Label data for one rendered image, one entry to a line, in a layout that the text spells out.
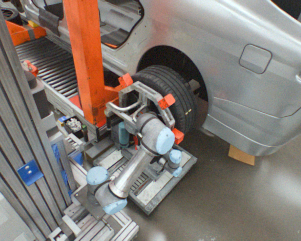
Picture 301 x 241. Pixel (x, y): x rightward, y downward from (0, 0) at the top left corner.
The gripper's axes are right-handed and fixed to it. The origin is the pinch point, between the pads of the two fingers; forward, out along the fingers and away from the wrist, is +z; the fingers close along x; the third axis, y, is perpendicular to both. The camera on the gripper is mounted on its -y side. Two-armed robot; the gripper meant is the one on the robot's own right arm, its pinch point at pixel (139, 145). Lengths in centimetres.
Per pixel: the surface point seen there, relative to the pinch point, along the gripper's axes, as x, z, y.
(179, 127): -28.8, -13.7, 7.7
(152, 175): -22, -1, -67
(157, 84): -29.0, 11.4, 33.1
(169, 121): -21.9, -8.1, 15.3
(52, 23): -58, 201, 8
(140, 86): -25.0, 24.1, 26.5
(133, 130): -6.0, 12.7, 1.6
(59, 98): -14, 137, -46
